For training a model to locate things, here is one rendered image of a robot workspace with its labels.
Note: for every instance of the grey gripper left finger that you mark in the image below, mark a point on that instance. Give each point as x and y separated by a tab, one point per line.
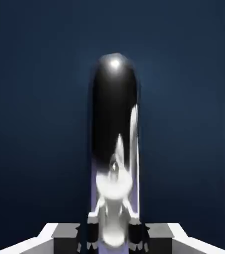
64	236

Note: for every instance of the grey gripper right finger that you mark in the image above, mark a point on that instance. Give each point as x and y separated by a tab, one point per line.
160	236

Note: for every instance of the dark blue cabinet door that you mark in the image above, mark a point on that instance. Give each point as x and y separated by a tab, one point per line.
34	99

